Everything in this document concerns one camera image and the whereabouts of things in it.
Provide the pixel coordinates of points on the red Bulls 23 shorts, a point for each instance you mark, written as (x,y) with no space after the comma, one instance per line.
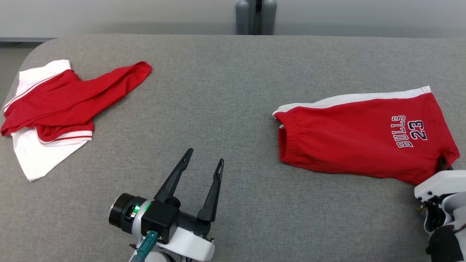
(346,138)

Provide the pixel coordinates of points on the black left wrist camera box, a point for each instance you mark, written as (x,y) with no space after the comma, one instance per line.
(160,218)

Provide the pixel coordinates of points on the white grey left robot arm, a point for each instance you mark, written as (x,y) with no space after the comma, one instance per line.
(160,256)

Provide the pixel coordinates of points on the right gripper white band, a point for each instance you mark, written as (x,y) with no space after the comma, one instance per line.
(440,185)

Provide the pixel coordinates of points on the red and white t-shirt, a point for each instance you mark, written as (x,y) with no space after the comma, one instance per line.
(54,98)

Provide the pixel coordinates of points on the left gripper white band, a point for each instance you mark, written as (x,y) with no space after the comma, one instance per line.
(189,243)

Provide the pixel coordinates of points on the grey partition post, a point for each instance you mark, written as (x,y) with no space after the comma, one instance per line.
(255,16)

